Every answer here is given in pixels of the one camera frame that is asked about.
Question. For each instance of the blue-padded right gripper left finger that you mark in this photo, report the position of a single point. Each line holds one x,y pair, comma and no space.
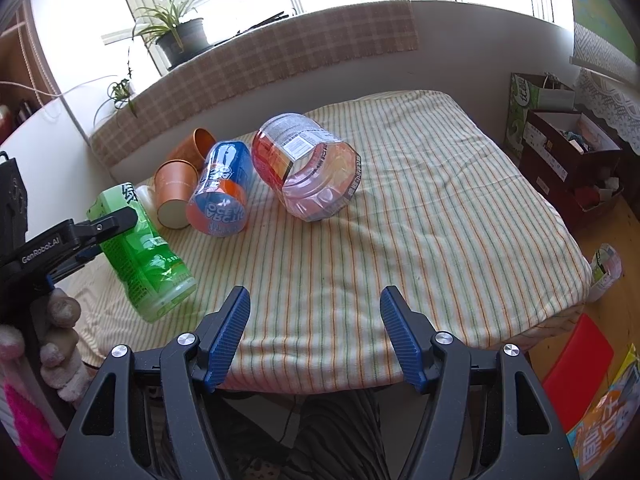
111,434

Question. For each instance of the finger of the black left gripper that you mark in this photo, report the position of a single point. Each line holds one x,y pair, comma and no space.
70,261
107,227

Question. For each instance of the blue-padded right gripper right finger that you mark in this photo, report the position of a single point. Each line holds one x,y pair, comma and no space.
520,435

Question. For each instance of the green tea cup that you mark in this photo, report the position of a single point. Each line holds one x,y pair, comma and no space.
154,278

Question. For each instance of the pink sleeve forearm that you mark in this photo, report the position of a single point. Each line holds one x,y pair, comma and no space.
37,443

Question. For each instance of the orange paper cup front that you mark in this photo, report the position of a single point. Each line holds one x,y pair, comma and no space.
174,182

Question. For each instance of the orange paper cup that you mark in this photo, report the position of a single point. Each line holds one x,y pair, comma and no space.
174,182
194,148

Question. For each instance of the blue orange plastic cup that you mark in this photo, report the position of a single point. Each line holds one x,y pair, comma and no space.
218,204

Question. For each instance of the orange paper cup rear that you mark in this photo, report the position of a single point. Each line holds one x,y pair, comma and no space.
194,148

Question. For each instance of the red clear plastic cup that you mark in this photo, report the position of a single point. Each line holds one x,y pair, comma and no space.
313,173

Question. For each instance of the gloved left hand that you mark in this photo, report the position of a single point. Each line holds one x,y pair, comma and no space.
61,366

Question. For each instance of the red flat box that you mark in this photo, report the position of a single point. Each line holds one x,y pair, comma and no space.
577,374

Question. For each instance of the colourful printed bag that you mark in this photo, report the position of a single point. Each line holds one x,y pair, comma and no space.
601,431

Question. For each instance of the small hanging plantlet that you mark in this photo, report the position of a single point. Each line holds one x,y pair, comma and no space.
120,96

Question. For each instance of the small carton on floor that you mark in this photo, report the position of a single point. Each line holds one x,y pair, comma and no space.
606,267

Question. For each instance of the large potted spider plant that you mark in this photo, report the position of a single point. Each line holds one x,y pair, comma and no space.
171,26

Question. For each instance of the dark cardboard box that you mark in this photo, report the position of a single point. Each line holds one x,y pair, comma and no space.
573,163

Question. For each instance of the plaid windowsill cloth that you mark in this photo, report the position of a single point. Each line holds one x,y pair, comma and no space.
250,61

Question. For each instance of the green paper bag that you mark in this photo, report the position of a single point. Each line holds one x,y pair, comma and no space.
532,92

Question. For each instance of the white lace cloth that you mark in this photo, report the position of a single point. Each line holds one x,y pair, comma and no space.
608,84

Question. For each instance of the wall map poster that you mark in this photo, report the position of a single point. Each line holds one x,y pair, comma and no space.
601,24

